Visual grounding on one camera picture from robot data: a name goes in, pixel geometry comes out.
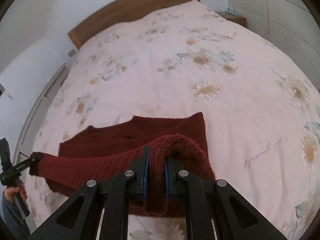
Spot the dark red knit sweater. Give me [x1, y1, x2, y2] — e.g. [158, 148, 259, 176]
[28, 112, 217, 218]

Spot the grey left sleeve forearm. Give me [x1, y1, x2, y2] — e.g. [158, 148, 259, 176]
[2, 196, 30, 240]

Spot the person's left hand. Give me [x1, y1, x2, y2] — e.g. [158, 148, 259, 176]
[3, 180, 28, 203]

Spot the pink floral bed cover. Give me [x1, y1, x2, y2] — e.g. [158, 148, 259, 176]
[33, 1, 319, 239]

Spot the wooden headboard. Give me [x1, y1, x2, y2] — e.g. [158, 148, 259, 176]
[68, 0, 200, 49]

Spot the wooden nightstand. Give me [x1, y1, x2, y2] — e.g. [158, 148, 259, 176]
[216, 11, 247, 28]

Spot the white wardrobe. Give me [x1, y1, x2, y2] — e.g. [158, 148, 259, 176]
[228, 0, 319, 88]

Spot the wall socket plate left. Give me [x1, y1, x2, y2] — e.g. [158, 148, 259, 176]
[68, 49, 76, 57]

